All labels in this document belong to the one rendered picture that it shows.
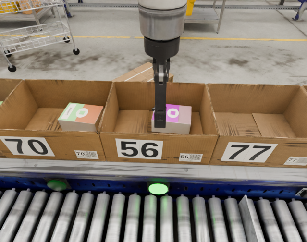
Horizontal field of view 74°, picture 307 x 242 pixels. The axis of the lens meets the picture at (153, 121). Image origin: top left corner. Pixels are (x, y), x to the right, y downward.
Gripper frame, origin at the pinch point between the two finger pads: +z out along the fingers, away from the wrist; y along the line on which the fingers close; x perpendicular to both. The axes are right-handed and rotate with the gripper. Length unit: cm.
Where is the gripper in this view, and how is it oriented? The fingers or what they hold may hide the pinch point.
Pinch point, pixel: (160, 107)
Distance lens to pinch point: 56.6
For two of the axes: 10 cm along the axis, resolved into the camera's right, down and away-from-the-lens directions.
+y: 0.4, -7.2, 7.0
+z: 0.1, 7.0, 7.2
